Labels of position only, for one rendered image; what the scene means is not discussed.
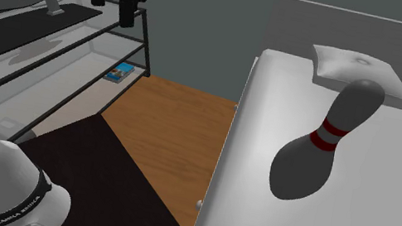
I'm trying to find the grey bowling pin red stripes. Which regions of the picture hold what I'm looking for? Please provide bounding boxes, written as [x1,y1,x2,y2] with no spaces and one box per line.
[264,65,389,215]

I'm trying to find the dark robot stand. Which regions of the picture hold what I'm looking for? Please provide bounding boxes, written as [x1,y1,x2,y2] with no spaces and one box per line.
[0,97,200,226]

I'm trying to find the glass shelf unit black frame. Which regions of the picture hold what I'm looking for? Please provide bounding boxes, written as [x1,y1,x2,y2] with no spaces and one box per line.
[0,0,162,164]

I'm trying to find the blue book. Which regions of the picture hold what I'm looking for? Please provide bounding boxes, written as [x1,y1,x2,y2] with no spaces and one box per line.
[102,59,137,87]

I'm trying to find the white pillow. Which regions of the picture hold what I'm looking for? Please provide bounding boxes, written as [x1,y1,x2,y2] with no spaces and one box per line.
[304,43,402,110]

